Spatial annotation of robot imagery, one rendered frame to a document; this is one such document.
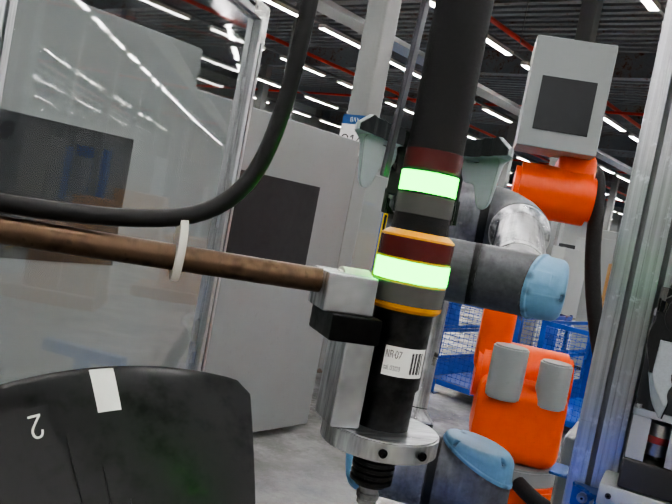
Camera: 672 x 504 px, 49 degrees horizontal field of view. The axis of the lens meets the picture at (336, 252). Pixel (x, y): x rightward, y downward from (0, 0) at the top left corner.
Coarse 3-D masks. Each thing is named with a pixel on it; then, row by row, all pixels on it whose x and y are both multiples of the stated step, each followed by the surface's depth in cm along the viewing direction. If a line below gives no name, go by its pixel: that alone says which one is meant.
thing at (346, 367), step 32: (352, 288) 41; (320, 320) 42; (352, 320) 41; (352, 352) 41; (320, 384) 44; (352, 384) 42; (352, 416) 42; (352, 448) 41; (384, 448) 41; (416, 448) 41
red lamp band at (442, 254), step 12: (384, 240) 43; (396, 240) 42; (408, 240) 42; (420, 240) 41; (384, 252) 42; (396, 252) 42; (408, 252) 42; (420, 252) 41; (432, 252) 42; (444, 252) 42; (444, 264) 42
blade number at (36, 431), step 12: (36, 408) 48; (48, 408) 48; (24, 420) 47; (36, 420) 47; (48, 420) 48; (24, 432) 47; (36, 432) 47; (48, 432) 47; (24, 444) 46; (36, 444) 47; (48, 444) 47
